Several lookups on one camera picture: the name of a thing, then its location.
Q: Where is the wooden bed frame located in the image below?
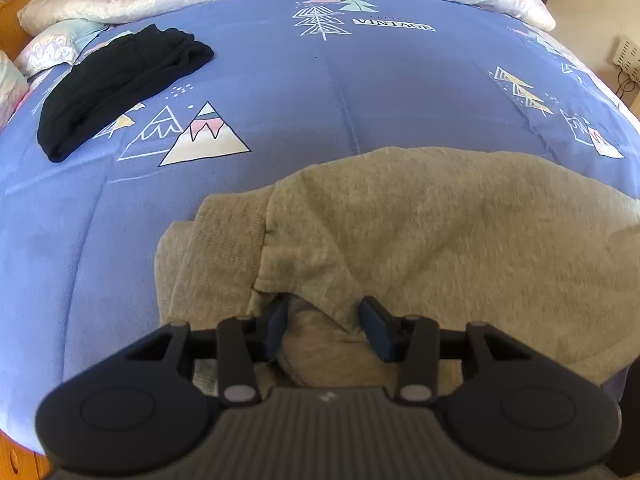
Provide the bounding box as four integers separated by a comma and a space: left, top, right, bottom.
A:
0, 432, 53, 480

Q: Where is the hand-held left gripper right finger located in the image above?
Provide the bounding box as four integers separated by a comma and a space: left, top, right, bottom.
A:
360, 296, 534, 406

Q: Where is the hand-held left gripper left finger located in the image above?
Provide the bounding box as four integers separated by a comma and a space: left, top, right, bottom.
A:
123, 300, 290, 407

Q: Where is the blue printed bed sheet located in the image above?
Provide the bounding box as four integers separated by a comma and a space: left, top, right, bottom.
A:
0, 0, 640, 456

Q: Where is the beige knit sweater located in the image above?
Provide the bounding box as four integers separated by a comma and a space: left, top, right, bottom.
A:
155, 146, 640, 392

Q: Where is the black cable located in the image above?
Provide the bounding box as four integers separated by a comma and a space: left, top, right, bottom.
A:
615, 66, 636, 101

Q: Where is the white vented wall box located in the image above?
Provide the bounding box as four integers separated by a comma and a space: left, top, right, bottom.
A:
612, 34, 640, 82

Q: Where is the wooden headboard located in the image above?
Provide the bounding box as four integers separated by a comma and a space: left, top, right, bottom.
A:
0, 0, 51, 61

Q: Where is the black garment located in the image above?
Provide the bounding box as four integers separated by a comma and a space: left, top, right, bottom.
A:
37, 25, 216, 164

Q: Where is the floral pillow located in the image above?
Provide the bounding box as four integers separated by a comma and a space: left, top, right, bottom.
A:
0, 19, 107, 126

